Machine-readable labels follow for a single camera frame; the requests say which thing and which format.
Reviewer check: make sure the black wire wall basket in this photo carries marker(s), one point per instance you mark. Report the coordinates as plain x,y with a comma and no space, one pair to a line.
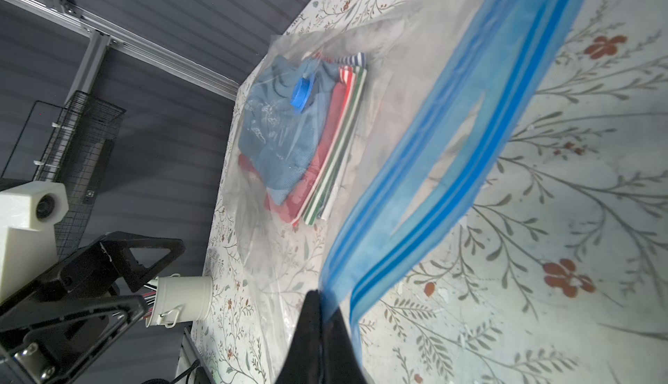
68,144

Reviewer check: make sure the white metal pen cup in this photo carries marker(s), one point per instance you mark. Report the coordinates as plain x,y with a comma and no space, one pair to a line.
179,299

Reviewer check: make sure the clear vacuum bag blue zipper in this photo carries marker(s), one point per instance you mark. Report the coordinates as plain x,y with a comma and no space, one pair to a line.
446,83

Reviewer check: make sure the red folded garment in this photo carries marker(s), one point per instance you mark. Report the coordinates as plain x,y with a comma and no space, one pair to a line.
289,211

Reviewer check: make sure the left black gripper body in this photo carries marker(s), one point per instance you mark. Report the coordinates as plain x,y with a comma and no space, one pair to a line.
57,325

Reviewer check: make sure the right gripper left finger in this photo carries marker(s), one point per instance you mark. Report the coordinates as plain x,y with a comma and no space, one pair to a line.
303,363

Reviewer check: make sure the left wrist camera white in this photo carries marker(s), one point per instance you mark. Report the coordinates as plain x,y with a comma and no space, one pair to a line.
29,213

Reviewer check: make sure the striped folded garment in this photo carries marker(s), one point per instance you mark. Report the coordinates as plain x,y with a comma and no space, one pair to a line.
352,72

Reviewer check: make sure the blue vacuum valve cap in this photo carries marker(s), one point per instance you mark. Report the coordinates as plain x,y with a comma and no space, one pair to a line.
302,92

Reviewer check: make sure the blue tank top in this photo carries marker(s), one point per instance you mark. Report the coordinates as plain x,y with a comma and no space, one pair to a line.
278,141

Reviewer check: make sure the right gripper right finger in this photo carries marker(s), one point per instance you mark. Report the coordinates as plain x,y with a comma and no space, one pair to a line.
339,363

